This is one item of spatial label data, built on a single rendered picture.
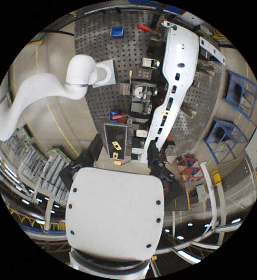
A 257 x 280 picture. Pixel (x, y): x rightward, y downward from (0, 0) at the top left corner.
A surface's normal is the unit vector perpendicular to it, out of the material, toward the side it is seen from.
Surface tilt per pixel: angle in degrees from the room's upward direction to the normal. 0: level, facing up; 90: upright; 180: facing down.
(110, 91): 0
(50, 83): 78
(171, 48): 0
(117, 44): 0
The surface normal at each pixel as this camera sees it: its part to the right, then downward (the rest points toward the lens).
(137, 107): -0.08, 0.69
